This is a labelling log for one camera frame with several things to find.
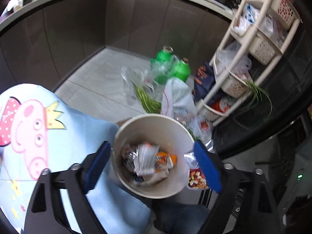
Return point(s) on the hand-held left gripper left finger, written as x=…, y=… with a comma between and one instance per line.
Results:
x=96, y=169

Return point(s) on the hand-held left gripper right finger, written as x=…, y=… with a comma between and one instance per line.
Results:
x=209, y=169

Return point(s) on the clear nut snack packet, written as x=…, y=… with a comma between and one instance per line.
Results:
x=196, y=179

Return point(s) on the silver foil wrapper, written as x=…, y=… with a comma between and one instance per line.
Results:
x=129, y=160

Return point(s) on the orange snack bag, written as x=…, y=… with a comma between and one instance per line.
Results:
x=165, y=160

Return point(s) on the white red wrapper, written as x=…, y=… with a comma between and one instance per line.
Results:
x=146, y=157

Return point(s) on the white round bucket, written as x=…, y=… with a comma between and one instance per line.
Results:
x=170, y=132

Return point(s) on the clear bag with red print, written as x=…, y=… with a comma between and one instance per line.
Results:
x=203, y=126

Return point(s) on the cartoon pig printed tablecloth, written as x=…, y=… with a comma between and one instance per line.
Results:
x=80, y=126

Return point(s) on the person's right leg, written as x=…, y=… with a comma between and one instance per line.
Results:
x=180, y=214

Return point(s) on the pale blue plastic bag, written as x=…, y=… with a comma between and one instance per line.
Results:
x=179, y=95

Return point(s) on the bundle of green beans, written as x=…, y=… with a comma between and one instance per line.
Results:
x=148, y=101

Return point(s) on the navy shopping bag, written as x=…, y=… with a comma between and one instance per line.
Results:
x=203, y=80

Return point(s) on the green plant leaves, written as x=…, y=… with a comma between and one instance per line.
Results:
x=257, y=90

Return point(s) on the crumpled clear floor bag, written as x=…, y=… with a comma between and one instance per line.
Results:
x=141, y=78

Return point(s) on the green plastic bottle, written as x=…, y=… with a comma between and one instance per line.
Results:
x=163, y=54
x=181, y=70

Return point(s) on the white plastic rack bag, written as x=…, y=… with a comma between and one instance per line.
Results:
x=231, y=58

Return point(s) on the white basket rack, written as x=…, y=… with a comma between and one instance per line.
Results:
x=258, y=46

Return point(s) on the dark kitchen counter cabinets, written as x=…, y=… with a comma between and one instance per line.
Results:
x=121, y=17

